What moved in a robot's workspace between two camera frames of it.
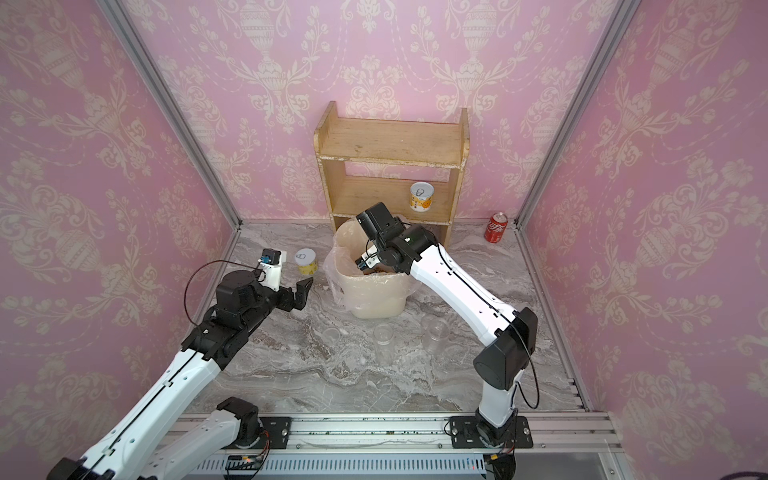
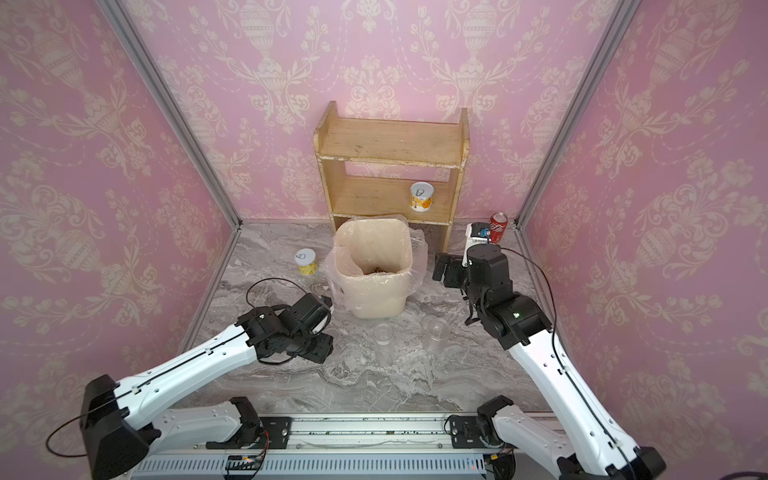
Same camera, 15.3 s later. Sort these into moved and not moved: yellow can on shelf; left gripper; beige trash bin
Moved: left gripper
Not moved: beige trash bin; yellow can on shelf
